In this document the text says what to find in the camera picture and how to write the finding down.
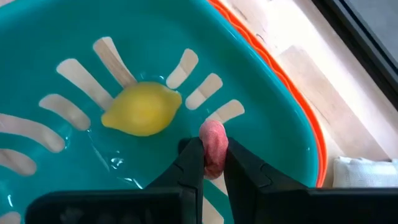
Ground teal basket with orange handle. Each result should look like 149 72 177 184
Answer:
0 0 328 224

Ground yellow toy lemon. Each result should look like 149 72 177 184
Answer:
101 81 183 137

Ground black aluminium table frame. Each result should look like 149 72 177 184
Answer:
312 0 398 110

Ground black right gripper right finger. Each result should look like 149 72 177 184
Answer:
223 138 310 224

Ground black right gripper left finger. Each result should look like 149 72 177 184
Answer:
144 136 206 224

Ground small pink toy fruit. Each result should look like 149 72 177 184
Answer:
198 119 229 180

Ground folded white cloth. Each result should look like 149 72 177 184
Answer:
332 156 398 189

